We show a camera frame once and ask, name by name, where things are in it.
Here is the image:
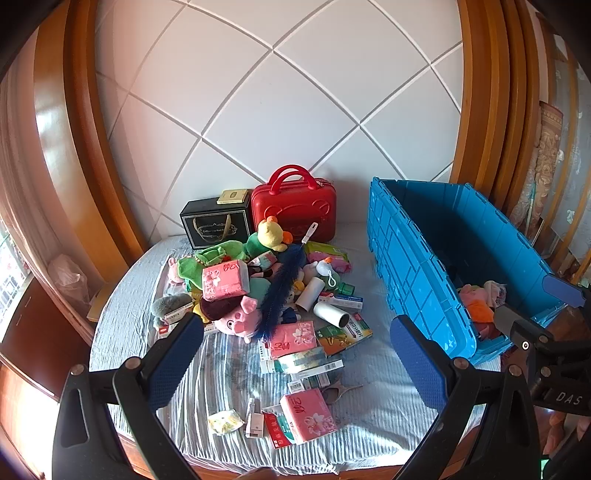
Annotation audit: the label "blue plastic crate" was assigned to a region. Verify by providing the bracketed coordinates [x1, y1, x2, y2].
[367, 178, 571, 367]

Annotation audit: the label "pink pig plush orange dress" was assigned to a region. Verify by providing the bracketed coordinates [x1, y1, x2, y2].
[457, 281, 509, 326]

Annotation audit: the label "green orange packet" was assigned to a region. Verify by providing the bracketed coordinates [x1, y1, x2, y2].
[318, 324, 360, 357]

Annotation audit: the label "black gift box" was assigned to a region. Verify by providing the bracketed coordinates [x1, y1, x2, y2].
[180, 196, 253, 251]

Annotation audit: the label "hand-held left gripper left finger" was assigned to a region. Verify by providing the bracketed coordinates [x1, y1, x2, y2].
[52, 315, 206, 480]

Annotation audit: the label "red hard-shell suitcase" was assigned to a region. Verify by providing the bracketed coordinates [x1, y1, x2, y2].
[250, 165, 338, 243]

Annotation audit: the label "white padded wooden headboard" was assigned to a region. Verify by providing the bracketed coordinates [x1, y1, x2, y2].
[32, 0, 546, 264]

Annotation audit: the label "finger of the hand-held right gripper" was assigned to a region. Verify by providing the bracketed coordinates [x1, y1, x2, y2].
[542, 274, 591, 309]
[493, 304, 557, 357]

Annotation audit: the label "rolled floral carpet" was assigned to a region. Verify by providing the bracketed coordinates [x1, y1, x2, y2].
[508, 102, 566, 243]

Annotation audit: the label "green frog plush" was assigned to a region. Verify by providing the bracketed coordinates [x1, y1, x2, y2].
[178, 240, 247, 292]

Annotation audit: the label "small brown scissors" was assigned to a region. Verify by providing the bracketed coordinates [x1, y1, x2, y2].
[318, 382, 364, 405]

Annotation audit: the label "long white teal box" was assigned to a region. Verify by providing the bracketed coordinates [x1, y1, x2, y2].
[323, 293, 365, 311]

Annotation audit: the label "pink floral tissue pack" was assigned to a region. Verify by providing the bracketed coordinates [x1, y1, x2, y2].
[269, 322, 319, 360]
[202, 259, 250, 303]
[280, 388, 338, 445]

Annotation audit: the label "white goose plush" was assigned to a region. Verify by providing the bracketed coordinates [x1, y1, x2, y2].
[302, 257, 343, 291]

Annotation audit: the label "small white green box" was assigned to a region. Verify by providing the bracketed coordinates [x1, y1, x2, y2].
[287, 372, 333, 394]

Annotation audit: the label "white paper roll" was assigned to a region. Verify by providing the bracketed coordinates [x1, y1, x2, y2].
[314, 300, 350, 329]
[295, 277, 327, 311]

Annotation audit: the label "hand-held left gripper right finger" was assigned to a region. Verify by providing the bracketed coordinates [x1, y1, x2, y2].
[390, 315, 541, 480]

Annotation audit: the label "yellow duck plush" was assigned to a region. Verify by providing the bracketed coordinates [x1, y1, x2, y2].
[243, 219, 293, 259]

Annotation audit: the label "white red green medicine box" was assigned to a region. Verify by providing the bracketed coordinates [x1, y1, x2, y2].
[262, 406, 296, 450]

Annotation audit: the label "pink wet wipes pack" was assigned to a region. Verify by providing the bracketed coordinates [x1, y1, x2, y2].
[305, 242, 352, 274]

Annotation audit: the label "wooden bedside cabinet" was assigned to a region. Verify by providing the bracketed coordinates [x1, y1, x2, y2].
[0, 277, 96, 480]

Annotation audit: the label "grey plush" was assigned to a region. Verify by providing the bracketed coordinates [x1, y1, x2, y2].
[152, 293, 194, 320]

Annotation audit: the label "mint green plush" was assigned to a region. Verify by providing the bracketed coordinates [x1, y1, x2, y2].
[249, 276, 274, 306]

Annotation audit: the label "light blue bed sheet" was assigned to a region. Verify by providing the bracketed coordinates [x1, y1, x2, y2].
[90, 231, 504, 468]

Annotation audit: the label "clear plastic bag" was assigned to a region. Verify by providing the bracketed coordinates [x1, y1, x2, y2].
[47, 254, 92, 317]

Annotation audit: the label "small yellow snack packet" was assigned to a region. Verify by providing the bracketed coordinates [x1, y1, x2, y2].
[208, 410, 245, 436]

